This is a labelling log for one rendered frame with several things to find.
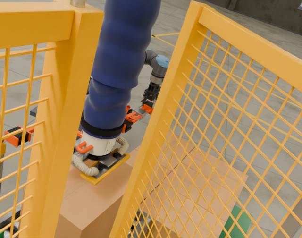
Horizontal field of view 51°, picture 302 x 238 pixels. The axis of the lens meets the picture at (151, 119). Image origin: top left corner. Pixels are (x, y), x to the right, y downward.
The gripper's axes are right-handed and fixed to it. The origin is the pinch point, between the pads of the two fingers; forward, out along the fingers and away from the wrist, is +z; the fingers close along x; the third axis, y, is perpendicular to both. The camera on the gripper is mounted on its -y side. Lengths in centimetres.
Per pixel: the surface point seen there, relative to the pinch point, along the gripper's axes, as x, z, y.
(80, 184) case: 3, 28, 67
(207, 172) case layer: 48, 69, -72
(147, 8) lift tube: 12, -73, 66
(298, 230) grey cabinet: 92, -46, 108
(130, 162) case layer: -10, 69, -24
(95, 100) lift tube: 1, -26, 70
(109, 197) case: 19, 28, 62
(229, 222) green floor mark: 88, 123, -95
